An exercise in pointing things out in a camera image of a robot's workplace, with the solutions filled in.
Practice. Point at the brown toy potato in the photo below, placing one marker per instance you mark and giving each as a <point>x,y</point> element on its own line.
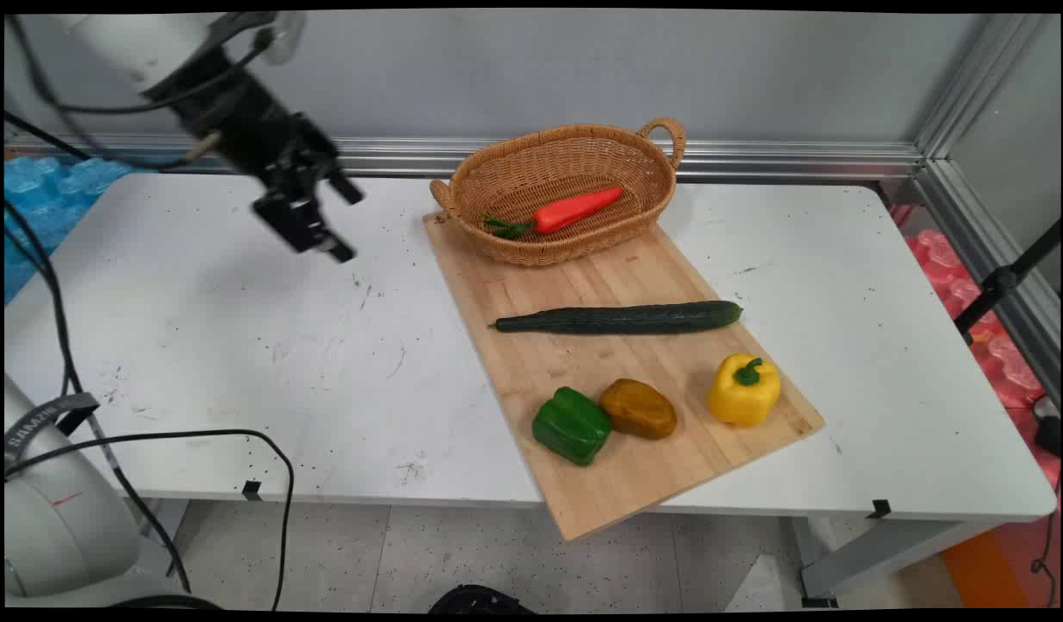
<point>639,409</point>

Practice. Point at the red foam mat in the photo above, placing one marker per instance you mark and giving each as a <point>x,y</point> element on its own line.
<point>994,345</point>

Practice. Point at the black tape marker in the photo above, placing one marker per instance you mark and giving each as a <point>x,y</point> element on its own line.
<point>251,490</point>
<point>880,509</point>

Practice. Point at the woven wicker basket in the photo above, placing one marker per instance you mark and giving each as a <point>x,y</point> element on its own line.
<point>514,186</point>

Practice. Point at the upright aluminium frame post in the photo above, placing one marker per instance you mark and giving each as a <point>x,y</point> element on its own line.
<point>981,78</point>

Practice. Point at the orange floor mat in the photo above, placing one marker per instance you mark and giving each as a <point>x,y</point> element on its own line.
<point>985,566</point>

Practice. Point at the orange toy carrot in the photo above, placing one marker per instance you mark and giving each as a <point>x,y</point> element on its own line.
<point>575,210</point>

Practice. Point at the long dark green cucumber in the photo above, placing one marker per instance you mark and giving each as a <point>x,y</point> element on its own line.
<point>618,318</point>

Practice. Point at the slanted aluminium frame rail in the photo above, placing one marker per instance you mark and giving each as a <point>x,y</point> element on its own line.
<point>998,250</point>

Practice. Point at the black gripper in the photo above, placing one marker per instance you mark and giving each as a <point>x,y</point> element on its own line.
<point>246,130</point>

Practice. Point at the horizontal aluminium frame rail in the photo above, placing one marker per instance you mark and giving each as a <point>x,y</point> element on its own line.
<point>756,160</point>

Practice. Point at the wooden cutting board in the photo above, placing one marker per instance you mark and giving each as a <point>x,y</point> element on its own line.
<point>635,380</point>

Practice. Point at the black round floor object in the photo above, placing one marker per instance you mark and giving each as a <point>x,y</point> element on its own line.
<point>480,599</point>

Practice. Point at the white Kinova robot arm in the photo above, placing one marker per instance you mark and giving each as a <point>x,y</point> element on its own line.
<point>65,527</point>

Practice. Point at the blue foam mat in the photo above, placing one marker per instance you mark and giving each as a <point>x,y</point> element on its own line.
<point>43,203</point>

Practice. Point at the black power adapter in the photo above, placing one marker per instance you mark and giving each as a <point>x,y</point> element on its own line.
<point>1048,428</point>

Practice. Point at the black tripod stand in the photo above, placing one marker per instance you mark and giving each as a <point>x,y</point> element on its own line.
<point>1002,281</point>

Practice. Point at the yellow toy bell pepper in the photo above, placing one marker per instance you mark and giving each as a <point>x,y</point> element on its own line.
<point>742,393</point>

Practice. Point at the grey table leg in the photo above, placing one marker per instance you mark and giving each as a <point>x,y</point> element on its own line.
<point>886,557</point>

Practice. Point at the green toy bell pepper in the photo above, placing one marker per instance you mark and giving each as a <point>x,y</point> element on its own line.
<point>573,425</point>

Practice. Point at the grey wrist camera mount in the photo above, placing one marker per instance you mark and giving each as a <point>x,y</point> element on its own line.
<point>276,34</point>

